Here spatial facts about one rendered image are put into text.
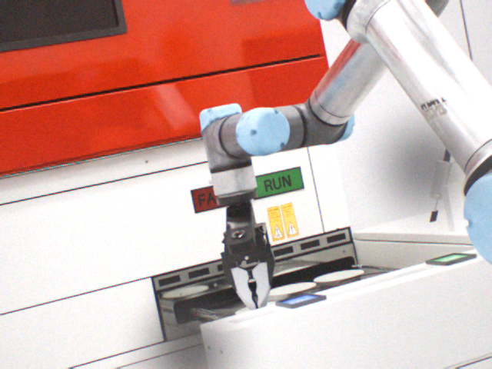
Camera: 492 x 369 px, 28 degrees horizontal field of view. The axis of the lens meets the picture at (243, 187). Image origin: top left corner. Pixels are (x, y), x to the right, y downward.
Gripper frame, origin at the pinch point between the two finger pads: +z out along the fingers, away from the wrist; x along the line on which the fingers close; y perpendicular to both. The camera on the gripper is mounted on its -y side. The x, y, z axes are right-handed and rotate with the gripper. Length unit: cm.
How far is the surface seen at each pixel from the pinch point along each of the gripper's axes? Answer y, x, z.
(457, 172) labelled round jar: 43, -41, -13
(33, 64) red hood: 8, 33, -50
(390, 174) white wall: 221, -31, -4
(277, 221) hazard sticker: 33.8, -2.9, -10.9
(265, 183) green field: 33.1, -2.1, -19.2
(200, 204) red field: 25.7, 10.7, -17.8
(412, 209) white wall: 225, -37, 12
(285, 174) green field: 35.5, -6.3, -20.0
